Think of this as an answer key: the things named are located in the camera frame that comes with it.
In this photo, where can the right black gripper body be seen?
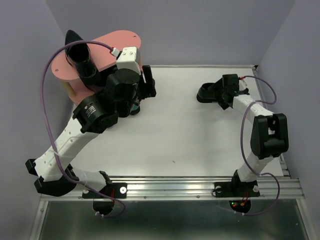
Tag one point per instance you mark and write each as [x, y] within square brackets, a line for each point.
[223, 104]

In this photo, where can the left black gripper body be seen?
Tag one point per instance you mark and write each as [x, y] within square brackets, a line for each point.
[145, 90]

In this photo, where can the matte black loafer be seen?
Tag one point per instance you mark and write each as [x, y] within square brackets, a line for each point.
[210, 93]

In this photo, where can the glossy black loafer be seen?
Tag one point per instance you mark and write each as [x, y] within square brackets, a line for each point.
[79, 57]

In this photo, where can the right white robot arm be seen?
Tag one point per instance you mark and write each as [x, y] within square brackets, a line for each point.
[269, 134]

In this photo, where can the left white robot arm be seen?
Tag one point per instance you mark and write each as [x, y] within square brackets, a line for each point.
[55, 174]

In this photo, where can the pink three-tier shoe shelf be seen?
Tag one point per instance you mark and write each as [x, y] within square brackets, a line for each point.
[102, 58]

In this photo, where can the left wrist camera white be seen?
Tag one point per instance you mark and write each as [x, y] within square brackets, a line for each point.
[129, 59]

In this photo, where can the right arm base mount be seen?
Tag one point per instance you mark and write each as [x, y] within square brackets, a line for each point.
[235, 188]

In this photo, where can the aluminium front rail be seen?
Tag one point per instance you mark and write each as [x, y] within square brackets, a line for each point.
[190, 189]

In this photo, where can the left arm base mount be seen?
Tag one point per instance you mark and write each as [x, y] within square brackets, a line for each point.
[101, 182]

